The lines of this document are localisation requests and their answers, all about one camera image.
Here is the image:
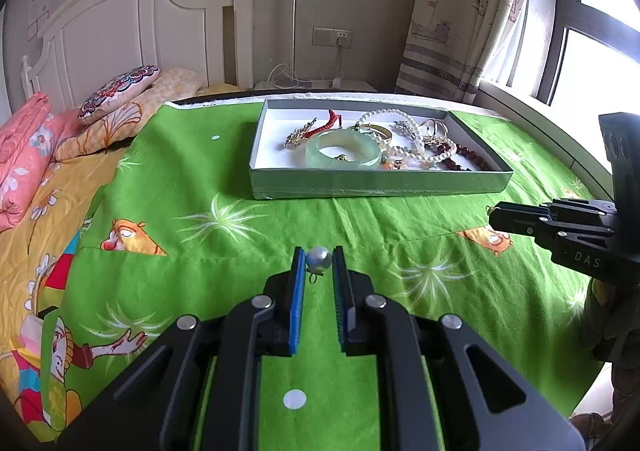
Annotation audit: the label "white window sill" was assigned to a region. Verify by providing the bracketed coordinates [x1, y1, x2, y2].
[475, 81, 616, 192]

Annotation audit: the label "printed beige curtain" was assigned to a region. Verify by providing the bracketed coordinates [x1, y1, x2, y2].
[395, 0, 558, 104]

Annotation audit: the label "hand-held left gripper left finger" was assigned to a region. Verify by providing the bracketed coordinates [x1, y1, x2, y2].
[57, 246, 307, 451]

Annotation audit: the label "person's right forearm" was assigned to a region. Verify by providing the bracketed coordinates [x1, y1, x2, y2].
[580, 278, 640, 382]

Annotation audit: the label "silver pearl earring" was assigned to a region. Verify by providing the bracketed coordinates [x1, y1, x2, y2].
[306, 246, 333, 285]

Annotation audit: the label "green printed blanket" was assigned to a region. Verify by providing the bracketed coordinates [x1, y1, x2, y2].
[40, 94, 616, 451]

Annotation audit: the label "white wooden headboard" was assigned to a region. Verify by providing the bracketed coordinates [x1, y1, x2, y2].
[21, 0, 256, 107]

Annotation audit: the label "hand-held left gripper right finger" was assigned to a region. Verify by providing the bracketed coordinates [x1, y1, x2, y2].
[331, 246, 586, 451]

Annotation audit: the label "gold bangle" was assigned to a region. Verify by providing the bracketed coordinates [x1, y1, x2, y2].
[356, 124, 394, 142]

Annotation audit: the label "green jade bangle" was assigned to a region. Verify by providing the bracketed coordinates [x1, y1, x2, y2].
[304, 128, 383, 170]

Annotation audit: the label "white pearl necklace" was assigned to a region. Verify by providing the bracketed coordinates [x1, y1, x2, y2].
[356, 108, 458, 171]

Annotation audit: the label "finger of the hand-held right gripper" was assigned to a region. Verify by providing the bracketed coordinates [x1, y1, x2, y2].
[539, 198, 621, 223]
[489, 201, 617, 245]

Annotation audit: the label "white nightstand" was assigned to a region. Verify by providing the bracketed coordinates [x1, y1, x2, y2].
[252, 78, 378, 93]

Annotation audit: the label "white cable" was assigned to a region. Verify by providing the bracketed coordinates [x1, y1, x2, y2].
[320, 44, 348, 82]

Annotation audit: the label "pink floral quilt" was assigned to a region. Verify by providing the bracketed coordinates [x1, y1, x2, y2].
[0, 92, 83, 232]

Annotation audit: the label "yellow printed bed sheet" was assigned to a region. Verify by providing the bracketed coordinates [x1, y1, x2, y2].
[0, 146, 121, 443]

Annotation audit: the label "plain yellow pillow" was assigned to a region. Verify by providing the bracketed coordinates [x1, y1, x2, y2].
[196, 82, 243, 96]

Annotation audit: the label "silver bangles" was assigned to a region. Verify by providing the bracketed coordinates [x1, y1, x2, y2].
[419, 118, 451, 142]

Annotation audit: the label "slim white lamp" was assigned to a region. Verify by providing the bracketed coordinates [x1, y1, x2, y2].
[270, 0, 314, 90]

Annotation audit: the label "grey jewelry box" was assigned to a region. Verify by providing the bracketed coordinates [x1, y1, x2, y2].
[248, 98, 515, 201]

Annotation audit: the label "round-patterned cushion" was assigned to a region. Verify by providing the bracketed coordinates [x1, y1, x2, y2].
[77, 64, 161, 126]

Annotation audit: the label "multicolour bead bracelet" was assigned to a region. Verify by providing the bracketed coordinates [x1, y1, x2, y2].
[380, 151, 412, 171]

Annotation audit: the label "red bead bracelet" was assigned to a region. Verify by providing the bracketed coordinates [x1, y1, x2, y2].
[425, 141, 489, 173]

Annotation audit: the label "window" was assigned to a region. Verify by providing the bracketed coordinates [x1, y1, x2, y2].
[537, 0, 640, 172]

